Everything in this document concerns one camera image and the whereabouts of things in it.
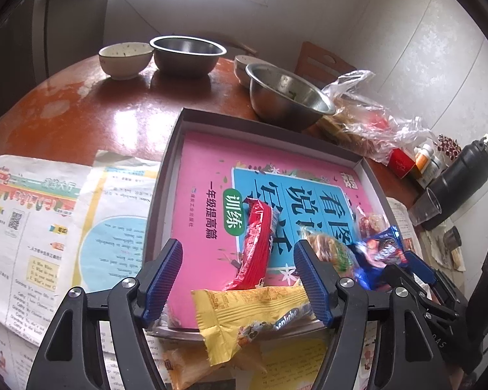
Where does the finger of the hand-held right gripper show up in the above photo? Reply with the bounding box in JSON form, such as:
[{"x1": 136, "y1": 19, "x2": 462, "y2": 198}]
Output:
[
  {"x1": 404, "y1": 252, "x2": 452, "y2": 297},
  {"x1": 384, "y1": 264, "x2": 458, "y2": 326}
]

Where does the white ceramic bowl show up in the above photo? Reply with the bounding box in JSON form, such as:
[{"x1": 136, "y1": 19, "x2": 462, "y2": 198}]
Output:
[
  {"x1": 98, "y1": 43, "x2": 154, "y2": 81},
  {"x1": 233, "y1": 55, "x2": 269, "y2": 87}
]

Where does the blue cookie packet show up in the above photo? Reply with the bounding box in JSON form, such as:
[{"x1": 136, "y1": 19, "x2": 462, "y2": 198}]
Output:
[{"x1": 347, "y1": 225, "x2": 405, "y2": 291}]

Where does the crumpled white paper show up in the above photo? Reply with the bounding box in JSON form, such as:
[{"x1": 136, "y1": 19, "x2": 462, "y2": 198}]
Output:
[{"x1": 425, "y1": 227, "x2": 468, "y2": 271}]

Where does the clear plastic cup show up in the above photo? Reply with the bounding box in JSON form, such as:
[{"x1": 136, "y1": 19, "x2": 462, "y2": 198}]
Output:
[{"x1": 409, "y1": 189, "x2": 444, "y2": 228}]

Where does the newspaper sheet with blue circle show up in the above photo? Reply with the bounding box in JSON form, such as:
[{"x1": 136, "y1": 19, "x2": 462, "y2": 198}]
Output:
[{"x1": 75, "y1": 150, "x2": 162, "y2": 293}]

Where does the white medicine bottle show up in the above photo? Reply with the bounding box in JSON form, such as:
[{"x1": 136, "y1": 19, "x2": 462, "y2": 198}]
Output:
[{"x1": 425, "y1": 158, "x2": 446, "y2": 183}]

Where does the orange snack packet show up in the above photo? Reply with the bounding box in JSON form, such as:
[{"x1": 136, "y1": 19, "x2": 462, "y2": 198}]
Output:
[{"x1": 163, "y1": 343, "x2": 269, "y2": 390}]

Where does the large steel bowl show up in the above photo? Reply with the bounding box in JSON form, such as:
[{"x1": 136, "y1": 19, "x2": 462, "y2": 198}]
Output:
[{"x1": 245, "y1": 63, "x2": 336, "y2": 132}]

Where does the newspaper sheet with colourful header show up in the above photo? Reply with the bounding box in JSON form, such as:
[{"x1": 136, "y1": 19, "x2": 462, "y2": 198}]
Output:
[{"x1": 0, "y1": 154, "x2": 86, "y2": 346}]

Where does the dark refrigerator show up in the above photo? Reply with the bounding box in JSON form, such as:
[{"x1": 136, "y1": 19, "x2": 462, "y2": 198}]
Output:
[{"x1": 0, "y1": 0, "x2": 110, "y2": 131}]

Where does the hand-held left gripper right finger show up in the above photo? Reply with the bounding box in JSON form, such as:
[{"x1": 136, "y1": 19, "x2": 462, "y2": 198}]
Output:
[{"x1": 293, "y1": 239, "x2": 450, "y2": 390}]

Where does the pink and blue book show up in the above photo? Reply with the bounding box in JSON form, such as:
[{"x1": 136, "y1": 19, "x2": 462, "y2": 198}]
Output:
[{"x1": 167, "y1": 130, "x2": 391, "y2": 330}]

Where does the yellow snack packet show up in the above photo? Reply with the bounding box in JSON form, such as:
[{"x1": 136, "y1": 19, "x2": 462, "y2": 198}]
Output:
[{"x1": 190, "y1": 285, "x2": 316, "y2": 367}]

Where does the clear plastic bag of biscuits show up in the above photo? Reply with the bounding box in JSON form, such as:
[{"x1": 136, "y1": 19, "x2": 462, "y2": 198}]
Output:
[{"x1": 317, "y1": 70, "x2": 436, "y2": 167}]

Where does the clear green snack packet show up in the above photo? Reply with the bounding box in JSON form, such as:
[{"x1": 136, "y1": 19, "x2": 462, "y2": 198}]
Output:
[{"x1": 301, "y1": 231, "x2": 360, "y2": 277}]

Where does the red brown snack packet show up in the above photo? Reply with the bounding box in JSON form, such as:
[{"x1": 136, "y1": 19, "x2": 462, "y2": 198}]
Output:
[{"x1": 356, "y1": 210, "x2": 388, "y2": 240}]

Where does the grey cardboard box tray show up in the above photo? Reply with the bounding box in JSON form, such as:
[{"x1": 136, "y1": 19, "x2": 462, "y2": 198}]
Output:
[{"x1": 140, "y1": 108, "x2": 409, "y2": 340}]

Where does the orange cap medicine bottle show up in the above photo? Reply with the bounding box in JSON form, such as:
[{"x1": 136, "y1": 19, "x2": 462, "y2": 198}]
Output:
[{"x1": 414, "y1": 146, "x2": 434, "y2": 175}]

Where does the black thermos flask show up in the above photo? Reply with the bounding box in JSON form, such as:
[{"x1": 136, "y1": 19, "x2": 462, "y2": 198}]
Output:
[{"x1": 425, "y1": 133, "x2": 488, "y2": 230}]

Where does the small steel cup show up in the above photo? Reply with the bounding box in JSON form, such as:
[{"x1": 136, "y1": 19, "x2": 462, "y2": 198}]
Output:
[{"x1": 443, "y1": 227, "x2": 462, "y2": 250}]

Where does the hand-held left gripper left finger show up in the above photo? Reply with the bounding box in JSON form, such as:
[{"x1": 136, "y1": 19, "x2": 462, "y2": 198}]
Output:
[{"x1": 26, "y1": 238, "x2": 183, "y2": 390}]

